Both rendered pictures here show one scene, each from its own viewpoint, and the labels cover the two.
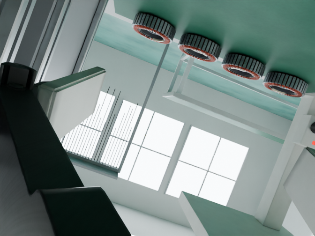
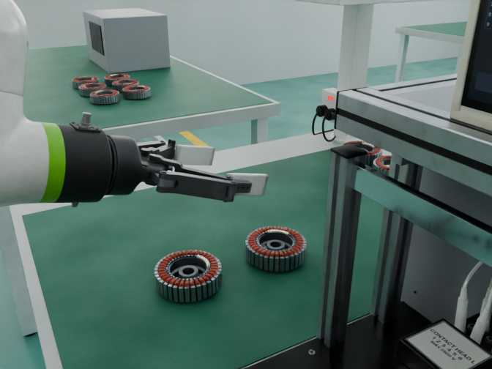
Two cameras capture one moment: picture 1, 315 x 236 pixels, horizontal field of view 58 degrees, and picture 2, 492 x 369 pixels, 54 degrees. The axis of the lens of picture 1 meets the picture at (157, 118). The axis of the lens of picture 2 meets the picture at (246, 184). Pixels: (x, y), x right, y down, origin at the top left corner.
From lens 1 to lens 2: 63 cm
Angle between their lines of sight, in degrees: 58
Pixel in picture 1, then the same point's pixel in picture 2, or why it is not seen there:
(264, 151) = not seen: outside the picture
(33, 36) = not seen: hidden behind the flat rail
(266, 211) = (359, 12)
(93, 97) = (255, 183)
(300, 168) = (209, 158)
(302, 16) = (302, 214)
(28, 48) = not seen: hidden behind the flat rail
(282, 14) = (315, 216)
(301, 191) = (203, 153)
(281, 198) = (349, 31)
